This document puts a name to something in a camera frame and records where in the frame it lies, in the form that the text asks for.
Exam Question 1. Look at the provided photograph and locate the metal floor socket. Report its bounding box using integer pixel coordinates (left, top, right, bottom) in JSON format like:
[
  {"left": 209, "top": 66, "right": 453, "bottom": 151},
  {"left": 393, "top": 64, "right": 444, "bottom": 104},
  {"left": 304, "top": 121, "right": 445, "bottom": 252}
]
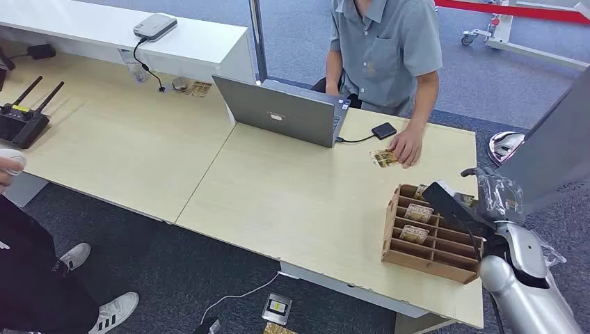
[{"left": 261, "top": 292, "right": 294, "bottom": 326}]

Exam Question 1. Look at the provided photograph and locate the red barrier belt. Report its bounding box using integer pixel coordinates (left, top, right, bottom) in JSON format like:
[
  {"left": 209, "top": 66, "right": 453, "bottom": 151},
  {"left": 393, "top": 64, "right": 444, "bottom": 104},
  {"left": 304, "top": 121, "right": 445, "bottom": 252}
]
[{"left": 433, "top": 0, "right": 590, "bottom": 26}]

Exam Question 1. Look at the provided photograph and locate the white raised counter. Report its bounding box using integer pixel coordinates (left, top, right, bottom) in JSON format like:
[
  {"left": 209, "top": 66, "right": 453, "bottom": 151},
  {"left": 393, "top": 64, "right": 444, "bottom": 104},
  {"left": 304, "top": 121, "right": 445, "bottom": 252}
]
[{"left": 0, "top": 0, "right": 257, "bottom": 86}]

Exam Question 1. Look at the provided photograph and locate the black power adapter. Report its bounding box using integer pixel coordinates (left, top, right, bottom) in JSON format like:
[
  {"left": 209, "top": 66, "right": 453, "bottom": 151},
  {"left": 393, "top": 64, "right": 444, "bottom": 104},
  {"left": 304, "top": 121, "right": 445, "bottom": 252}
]
[{"left": 26, "top": 43, "right": 57, "bottom": 61}]

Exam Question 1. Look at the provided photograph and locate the black drive cable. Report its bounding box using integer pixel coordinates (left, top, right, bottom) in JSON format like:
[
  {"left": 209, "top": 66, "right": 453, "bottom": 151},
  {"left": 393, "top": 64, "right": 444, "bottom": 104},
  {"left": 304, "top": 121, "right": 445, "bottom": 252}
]
[{"left": 335, "top": 134, "right": 375, "bottom": 145}]

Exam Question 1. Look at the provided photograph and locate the white desk frame beam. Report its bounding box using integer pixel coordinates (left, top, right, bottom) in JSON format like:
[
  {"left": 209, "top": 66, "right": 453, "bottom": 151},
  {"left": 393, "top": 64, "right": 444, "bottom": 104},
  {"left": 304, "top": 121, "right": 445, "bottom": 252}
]
[{"left": 278, "top": 260, "right": 431, "bottom": 320}]

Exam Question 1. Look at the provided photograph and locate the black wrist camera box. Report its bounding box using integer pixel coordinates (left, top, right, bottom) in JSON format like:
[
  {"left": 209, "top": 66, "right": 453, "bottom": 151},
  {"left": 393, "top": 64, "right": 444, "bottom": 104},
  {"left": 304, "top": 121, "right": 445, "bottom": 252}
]
[{"left": 422, "top": 180, "right": 490, "bottom": 238}]

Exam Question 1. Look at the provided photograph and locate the patterned card on floor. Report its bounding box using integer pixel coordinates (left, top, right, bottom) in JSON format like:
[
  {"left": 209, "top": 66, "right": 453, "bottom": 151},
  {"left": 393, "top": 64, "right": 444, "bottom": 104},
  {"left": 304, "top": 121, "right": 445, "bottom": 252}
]
[{"left": 262, "top": 321, "right": 299, "bottom": 334}]

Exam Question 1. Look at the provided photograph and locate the grey monitor panel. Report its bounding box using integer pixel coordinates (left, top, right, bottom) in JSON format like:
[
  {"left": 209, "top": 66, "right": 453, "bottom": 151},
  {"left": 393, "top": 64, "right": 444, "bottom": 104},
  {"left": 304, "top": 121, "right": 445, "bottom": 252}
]
[{"left": 497, "top": 65, "right": 590, "bottom": 216}]

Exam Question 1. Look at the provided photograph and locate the stack of patterned cards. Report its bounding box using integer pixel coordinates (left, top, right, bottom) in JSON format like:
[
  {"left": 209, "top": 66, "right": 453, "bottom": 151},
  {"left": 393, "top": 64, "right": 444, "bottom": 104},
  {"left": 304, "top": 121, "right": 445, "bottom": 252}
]
[{"left": 185, "top": 80, "right": 213, "bottom": 99}]

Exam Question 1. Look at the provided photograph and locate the person's left hand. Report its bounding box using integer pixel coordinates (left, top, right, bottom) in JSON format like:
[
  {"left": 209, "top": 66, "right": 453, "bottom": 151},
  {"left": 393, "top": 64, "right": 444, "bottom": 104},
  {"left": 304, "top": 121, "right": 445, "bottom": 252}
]
[{"left": 387, "top": 124, "right": 425, "bottom": 170}]

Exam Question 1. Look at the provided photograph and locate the white round handheld object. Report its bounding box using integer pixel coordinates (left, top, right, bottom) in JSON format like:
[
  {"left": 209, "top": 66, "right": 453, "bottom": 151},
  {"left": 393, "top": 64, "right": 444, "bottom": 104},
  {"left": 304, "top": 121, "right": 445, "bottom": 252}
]
[{"left": 0, "top": 148, "right": 28, "bottom": 177}]

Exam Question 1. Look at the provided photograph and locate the person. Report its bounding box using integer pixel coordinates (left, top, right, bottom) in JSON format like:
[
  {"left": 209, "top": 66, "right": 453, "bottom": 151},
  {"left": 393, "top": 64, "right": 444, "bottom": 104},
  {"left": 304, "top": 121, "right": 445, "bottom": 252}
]
[
  {"left": 0, "top": 157, "right": 140, "bottom": 334},
  {"left": 311, "top": 0, "right": 443, "bottom": 170}
]

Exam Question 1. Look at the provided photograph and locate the metal pole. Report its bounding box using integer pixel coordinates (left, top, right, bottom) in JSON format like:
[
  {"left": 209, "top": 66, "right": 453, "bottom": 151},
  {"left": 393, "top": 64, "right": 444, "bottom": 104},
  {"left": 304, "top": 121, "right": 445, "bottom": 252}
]
[{"left": 248, "top": 0, "right": 270, "bottom": 84}]

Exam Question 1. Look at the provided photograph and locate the white floor cable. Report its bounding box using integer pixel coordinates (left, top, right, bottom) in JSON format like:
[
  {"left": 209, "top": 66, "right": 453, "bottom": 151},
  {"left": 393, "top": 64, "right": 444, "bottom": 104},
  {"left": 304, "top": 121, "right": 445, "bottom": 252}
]
[{"left": 198, "top": 271, "right": 282, "bottom": 326}]

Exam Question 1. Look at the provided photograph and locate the black remote controller with antennas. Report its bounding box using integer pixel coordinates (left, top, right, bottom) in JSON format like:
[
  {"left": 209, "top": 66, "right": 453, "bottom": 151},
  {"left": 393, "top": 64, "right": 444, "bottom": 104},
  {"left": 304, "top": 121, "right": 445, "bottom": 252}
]
[{"left": 0, "top": 75, "right": 66, "bottom": 150}]

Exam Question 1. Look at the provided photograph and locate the grey laptop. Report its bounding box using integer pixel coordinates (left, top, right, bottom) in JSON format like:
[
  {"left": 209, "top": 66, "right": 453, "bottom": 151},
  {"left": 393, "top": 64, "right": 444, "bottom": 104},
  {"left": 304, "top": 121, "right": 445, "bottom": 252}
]
[{"left": 212, "top": 74, "right": 351, "bottom": 150}]

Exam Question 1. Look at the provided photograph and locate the black external drive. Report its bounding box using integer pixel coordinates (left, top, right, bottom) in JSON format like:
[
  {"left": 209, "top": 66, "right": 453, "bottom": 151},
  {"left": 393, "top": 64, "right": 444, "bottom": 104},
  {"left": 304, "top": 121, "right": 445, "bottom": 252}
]
[{"left": 371, "top": 122, "right": 398, "bottom": 141}]

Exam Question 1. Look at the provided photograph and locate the black chair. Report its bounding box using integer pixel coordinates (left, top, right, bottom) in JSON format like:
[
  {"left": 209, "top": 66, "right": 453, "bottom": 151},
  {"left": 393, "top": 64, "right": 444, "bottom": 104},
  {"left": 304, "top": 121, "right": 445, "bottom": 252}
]
[{"left": 310, "top": 76, "right": 364, "bottom": 110}]

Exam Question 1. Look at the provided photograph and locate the white wheeled stand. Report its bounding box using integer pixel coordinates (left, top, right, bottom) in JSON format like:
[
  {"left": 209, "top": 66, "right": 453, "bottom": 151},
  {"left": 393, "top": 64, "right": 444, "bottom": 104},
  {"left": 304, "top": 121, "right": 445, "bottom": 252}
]
[{"left": 461, "top": 0, "right": 590, "bottom": 72}]

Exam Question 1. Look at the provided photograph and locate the black floor plug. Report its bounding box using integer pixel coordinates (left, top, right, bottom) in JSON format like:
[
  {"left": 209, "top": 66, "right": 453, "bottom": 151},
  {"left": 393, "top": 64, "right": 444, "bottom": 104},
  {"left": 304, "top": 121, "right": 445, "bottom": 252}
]
[{"left": 192, "top": 316, "right": 223, "bottom": 334}]

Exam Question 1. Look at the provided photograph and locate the grey white box device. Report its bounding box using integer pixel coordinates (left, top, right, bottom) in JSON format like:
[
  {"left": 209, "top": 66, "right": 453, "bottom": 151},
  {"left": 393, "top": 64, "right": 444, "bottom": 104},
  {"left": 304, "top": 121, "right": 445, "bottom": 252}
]
[{"left": 132, "top": 13, "right": 178, "bottom": 42}]

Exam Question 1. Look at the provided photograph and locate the person's hand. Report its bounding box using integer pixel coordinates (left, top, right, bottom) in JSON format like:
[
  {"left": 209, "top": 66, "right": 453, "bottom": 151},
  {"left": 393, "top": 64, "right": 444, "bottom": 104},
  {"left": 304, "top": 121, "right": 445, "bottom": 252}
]
[{"left": 0, "top": 157, "right": 22, "bottom": 195}]

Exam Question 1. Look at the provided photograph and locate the wooden card holder box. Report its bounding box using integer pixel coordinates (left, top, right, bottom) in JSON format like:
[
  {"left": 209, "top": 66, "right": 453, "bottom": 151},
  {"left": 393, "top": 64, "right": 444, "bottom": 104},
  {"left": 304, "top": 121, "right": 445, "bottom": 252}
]
[{"left": 381, "top": 184, "right": 486, "bottom": 285}]

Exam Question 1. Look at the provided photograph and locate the clear plastic bag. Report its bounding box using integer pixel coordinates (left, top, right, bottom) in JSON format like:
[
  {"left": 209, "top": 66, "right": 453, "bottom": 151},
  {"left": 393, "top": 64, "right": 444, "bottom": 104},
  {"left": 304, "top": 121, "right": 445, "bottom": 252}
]
[{"left": 117, "top": 47, "right": 150, "bottom": 84}]

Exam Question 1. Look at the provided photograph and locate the chrome round stanchion base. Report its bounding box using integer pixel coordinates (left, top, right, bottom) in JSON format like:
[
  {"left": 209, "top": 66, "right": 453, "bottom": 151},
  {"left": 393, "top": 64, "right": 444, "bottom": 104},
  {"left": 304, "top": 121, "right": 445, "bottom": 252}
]
[{"left": 487, "top": 131, "right": 527, "bottom": 167}]

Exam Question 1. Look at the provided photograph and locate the black device cable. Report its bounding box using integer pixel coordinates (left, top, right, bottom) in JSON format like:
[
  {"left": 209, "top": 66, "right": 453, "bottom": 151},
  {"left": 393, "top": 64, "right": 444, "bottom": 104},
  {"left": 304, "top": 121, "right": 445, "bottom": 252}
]
[{"left": 132, "top": 38, "right": 167, "bottom": 93}]

